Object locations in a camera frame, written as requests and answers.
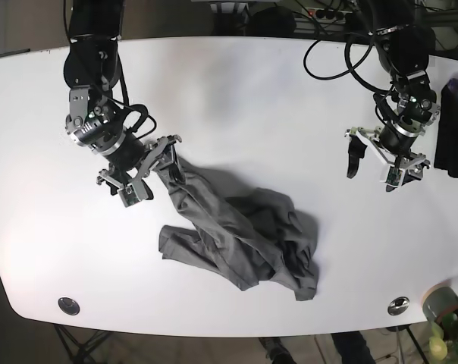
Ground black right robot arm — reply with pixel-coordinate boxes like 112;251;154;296
62;1;185;207

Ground grey plant pot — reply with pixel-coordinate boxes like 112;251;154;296
422;284;458;323

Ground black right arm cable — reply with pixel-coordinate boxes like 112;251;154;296
114;67;158;141

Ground right gripper body silver black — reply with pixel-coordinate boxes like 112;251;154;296
96;134;182;207

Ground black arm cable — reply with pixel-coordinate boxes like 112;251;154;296
303;32;397;115
114;67;158;141

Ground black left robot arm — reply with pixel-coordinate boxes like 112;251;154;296
346;1;440;192

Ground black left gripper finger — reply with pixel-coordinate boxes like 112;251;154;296
400;168;422;187
347;136;366;179

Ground right silver table grommet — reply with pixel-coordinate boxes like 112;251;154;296
387;297;409;316

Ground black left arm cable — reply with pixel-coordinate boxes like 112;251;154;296
303;32;397;115

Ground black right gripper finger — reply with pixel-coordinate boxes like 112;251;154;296
166;146;186;184
105;180;156;202

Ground green potted plant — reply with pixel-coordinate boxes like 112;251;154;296
428;310;458;363

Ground grey T-shirt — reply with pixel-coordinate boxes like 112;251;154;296
158;162;319;301

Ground black folding table legs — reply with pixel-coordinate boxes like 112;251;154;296
53;324;113;364

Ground black T-shirt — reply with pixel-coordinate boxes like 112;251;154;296
434;78;458;178

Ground silver table grommet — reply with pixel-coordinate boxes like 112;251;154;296
387;297;409;316
58;297;80;315

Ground left silver table grommet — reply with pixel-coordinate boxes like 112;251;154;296
58;297;80;315

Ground person's dark shoe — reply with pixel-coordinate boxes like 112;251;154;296
259;337;295;364

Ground left gripper body silver black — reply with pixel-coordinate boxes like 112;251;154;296
345;124;431;192

